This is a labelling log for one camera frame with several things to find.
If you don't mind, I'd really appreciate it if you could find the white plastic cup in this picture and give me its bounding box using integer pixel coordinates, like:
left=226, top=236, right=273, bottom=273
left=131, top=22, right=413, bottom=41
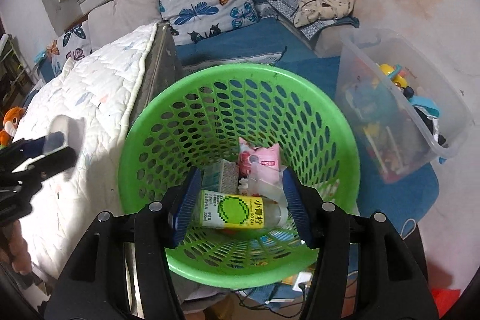
left=49, top=114, right=88, bottom=182

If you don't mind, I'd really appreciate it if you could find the metal shelf rack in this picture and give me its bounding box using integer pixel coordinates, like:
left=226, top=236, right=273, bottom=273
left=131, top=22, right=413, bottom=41
left=0, top=33, right=43, bottom=111

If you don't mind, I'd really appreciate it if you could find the light blue plastic toy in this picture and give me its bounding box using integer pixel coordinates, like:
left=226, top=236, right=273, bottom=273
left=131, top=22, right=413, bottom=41
left=409, top=95, right=442, bottom=117

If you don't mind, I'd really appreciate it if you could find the beige spotted cloth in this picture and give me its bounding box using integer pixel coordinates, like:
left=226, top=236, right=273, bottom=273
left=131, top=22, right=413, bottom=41
left=292, top=0, right=357, bottom=28

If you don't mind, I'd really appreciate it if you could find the blue bed sheet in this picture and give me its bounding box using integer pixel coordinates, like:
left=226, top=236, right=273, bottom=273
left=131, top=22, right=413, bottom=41
left=174, top=0, right=342, bottom=81

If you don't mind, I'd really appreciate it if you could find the large butterfly print pillow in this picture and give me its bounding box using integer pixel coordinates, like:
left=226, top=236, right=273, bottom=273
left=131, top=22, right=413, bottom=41
left=157, top=0, right=260, bottom=46

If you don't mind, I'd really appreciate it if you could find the green plastic mesh basket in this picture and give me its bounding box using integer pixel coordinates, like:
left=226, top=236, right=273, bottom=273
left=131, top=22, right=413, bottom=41
left=118, top=64, right=361, bottom=287

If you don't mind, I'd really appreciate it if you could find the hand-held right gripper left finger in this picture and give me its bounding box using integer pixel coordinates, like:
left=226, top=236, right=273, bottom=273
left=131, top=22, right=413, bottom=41
left=44, top=167, right=203, bottom=320

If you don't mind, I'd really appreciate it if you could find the clear plastic storage bin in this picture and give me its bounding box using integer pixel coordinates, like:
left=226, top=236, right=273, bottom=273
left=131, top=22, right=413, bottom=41
left=335, top=28, right=475, bottom=186

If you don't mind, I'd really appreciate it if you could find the red plastic object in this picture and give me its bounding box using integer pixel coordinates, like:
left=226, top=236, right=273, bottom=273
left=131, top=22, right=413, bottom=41
left=431, top=288, right=463, bottom=320

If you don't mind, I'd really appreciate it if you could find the white cable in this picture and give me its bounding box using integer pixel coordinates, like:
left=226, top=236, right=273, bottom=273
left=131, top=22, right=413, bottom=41
left=399, top=218, right=418, bottom=243

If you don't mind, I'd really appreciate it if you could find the black cable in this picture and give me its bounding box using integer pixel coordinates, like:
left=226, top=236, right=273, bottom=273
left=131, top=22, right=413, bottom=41
left=236, top=284, right=302, bottom=318

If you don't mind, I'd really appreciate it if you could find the green white drink carton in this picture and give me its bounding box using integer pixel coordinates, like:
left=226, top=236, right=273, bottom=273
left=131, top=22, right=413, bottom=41
left=201, top=160, right=241, bottom=193

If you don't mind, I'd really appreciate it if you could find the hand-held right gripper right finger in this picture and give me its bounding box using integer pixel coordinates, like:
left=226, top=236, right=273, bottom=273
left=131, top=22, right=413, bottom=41
left=281, top=168, right=439, bottom=320

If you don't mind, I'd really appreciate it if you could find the white quilted mattress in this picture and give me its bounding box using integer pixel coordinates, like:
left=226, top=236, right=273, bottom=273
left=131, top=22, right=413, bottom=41
left=11, top=22, right=184, bottom=268

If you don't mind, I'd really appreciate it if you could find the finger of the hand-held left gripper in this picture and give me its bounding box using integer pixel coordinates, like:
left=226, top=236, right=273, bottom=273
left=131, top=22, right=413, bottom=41
left=9, top=131, right=65, bottom=160
left=15, top=146, right=78, bottom=186

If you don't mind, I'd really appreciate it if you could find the grey striped cloth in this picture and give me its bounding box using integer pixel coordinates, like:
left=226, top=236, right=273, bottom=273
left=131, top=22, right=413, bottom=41
left=184, top=46, right=289, bottom=67

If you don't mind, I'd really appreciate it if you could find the person's left hand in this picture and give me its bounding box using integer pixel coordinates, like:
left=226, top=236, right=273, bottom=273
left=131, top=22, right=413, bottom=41
left=0, top=220, right=33, bottom=276

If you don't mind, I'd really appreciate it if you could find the pink white snack packet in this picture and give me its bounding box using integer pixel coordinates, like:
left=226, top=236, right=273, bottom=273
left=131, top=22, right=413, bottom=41
left=238, top=137, right=282, bottom=178

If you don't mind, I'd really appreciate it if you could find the orange plush toy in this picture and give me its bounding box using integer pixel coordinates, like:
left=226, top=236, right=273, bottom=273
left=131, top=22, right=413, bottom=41
left=0, top=106, right=27, bottom=147

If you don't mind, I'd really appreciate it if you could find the beige pillow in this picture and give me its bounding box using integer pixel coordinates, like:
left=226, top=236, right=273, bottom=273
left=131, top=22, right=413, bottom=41
left=87, top=0, right=163, bottom=51

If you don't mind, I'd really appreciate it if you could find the small butterfly print pillow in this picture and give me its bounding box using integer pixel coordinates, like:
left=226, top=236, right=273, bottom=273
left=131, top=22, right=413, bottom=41
left=47, top=20, right=94, bottom=79

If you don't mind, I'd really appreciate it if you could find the clear bottle yellow green label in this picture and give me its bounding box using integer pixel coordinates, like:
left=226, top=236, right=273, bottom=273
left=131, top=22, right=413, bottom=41
left=193, top=190, right=289, bottom=231

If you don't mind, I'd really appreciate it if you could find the white charger plug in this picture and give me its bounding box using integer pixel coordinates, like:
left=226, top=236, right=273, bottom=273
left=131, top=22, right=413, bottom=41
left=292, top=273, right=312, bottom=293

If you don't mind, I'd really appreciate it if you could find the yellow plastic toy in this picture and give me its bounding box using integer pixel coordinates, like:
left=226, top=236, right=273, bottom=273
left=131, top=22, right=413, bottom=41
left=379, top=63, right=408, bottom=87

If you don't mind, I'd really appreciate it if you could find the pile of colourful toys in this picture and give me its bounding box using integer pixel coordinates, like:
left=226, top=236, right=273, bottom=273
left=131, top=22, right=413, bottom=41
left=345, top=63, right=449, bottom=182

